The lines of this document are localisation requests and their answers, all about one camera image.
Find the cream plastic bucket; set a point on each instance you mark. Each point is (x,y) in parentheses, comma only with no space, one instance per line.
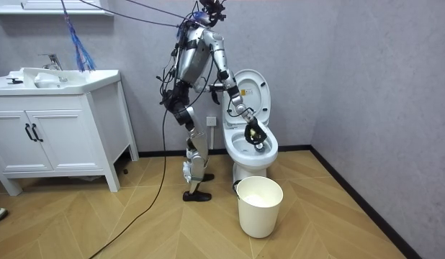
(259,221)

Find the white wall cabinet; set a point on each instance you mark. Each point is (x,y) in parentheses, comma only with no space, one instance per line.
(49,6)

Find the robot legs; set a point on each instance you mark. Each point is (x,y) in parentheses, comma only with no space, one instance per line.
(197,151)

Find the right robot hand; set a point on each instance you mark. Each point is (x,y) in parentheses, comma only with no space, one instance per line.
(252,132)

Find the chrome faucet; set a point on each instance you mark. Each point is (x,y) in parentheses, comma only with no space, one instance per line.
(55,63)

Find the white vanity cabinet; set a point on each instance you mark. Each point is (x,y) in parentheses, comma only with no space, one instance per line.
(64,136)

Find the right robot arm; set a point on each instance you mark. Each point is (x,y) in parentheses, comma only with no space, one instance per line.
(222,61)

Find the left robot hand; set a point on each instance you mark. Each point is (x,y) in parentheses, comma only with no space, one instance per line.
(215,96)

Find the white toilet brush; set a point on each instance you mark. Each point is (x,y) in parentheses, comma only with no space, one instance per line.
(260,145)

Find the small black sink object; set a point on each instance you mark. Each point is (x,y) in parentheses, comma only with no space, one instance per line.
(14,80)

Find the white toilet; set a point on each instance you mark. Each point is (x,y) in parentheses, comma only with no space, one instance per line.
(249,158)

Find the robot body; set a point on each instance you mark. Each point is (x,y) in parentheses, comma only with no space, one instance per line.
(193,54)

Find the white wall socket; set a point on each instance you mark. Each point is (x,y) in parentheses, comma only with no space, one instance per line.
(211,121)

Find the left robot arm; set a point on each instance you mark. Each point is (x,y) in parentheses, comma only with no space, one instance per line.
(202,87)

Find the white toilet lid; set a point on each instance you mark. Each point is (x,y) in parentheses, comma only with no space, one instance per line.
(256,84)

